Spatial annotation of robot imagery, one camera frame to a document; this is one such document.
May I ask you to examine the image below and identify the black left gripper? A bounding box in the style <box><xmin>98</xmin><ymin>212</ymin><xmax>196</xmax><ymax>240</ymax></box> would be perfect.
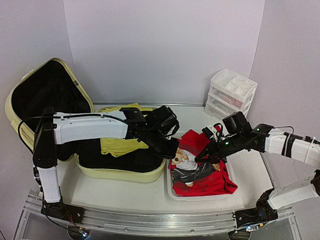
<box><xmin>145</xmin><ymin>129</ymin><xmax>181</xmax><ymax>161</ymax></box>

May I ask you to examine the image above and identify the white printed garment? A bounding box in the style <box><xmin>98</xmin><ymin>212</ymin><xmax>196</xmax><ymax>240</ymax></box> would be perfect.
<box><xmin>170</xmin><ymin>148</ymin><xmax>221</xmax><ymax>187</ymax></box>

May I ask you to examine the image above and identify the red garment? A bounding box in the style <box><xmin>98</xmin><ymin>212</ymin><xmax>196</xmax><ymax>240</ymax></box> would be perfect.
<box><xmin>167</xmin><ymin>129</ymin><xmax>238</xmax><ymax>198</ymax></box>

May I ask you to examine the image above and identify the yellow garment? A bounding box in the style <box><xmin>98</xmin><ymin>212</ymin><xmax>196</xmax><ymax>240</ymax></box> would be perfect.
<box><xmin>97</xmin><ymin>103</ymin><xmax>155</xmax><ymax>158</ymax></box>

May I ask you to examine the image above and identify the white perforated plastic basket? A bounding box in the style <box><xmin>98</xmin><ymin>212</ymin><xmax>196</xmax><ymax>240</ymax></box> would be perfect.
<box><xmin>166</xmin><ymin>147</ymin><xmax>238</xmax><ymax>202</ymax></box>

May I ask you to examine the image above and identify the white plastic drawer organizer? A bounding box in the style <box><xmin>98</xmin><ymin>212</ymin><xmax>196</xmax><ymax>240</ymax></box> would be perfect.
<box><xmin>204</xmin><ymin>68</ymin><xmax>258</xmax><ymax>120</ymax></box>

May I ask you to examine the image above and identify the pale green hard-shell suitcase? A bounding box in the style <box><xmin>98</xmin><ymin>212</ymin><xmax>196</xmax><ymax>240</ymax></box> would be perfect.
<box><xmin>5</xmin><ymin>58</ymin><xmax>166</xmax><ymax>183</ymax></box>

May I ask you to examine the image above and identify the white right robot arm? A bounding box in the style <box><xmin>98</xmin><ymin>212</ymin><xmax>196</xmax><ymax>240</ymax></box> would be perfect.
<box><xmin>192</xmin><ymin>150</ymin><xmax>316</xmax><ymax>212</ymax></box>

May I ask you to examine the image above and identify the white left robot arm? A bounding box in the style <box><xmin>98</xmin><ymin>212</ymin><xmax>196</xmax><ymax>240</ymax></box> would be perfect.
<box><xmin>31</xmin><ymin>105</ymin><xmax>180</xmax><ymax>219</ymax></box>

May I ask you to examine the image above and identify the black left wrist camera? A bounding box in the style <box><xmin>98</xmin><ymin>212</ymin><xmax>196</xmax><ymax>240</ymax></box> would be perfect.
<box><xmin>145</xmin><ymin>105</ymin><xmax>180</xmax><ymax>135</ymax></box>

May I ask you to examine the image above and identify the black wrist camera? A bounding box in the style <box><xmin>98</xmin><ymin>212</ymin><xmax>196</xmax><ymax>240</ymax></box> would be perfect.
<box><xmin>222</xmin><ymin>111</ymin><xmax>253</xmax><ymax>136</ymax></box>
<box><xmin>145</xmin><ymin>105</ymin><xmax>180</xmax><ymax>135</ymax></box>

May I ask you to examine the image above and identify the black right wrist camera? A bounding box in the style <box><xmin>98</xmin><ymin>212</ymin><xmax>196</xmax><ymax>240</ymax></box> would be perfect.
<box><xmin>222</xmin><ymin>111</ymin><xmax>253</xmax><ymax>136</ymax></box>

